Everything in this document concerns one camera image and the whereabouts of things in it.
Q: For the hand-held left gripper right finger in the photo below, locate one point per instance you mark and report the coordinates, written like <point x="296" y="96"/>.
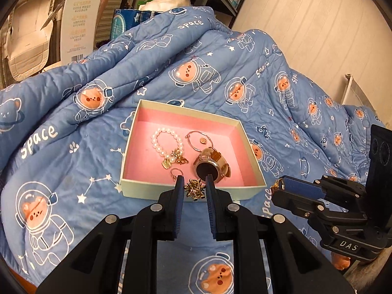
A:
<point x="211" y="208"/>

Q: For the white fluffy bundle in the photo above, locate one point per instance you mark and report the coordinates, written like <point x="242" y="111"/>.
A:
<point x="162" y="4"/>

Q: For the yellow gold clasp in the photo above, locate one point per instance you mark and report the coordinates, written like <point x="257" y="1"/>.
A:
<point x="277" y="186"/>

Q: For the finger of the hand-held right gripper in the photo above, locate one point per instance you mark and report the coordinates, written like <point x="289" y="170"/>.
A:
<point x="303" y="186"/>
<point x="294" y="203"/>

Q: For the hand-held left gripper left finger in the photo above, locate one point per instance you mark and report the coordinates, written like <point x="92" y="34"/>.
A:
<point x="179" y="208"/>

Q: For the louvered shutter door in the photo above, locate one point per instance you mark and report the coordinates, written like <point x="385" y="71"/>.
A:
<point x="108" y="9"/>

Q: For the rose gold bangle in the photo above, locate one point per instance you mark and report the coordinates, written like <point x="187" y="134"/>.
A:
<point x="191" y="145"/>

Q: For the white board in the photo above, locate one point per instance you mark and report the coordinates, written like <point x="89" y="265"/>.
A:
<point x="355" y="95"/>

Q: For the pale green box pink lining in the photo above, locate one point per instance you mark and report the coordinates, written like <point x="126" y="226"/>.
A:
<point x="147" y="122"/>

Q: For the blue plastic package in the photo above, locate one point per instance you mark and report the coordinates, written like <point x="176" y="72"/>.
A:
<point x="128" y="21"/>

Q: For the white cardboard carton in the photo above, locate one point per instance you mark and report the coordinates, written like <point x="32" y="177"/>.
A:
<point x="78" y="21"/>

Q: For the person's right hand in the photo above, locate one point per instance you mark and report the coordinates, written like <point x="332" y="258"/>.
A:
<point x="340" y="262"/>

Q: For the blue astronaut bear blanket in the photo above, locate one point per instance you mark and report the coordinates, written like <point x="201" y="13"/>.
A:
<point x="92" y="128"/>

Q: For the white plastic seat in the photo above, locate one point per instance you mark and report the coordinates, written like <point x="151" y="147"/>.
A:
<point x="27" y="36"/>

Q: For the gold brooch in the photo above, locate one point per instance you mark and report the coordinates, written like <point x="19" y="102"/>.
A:
<point x="194" y="190"/>

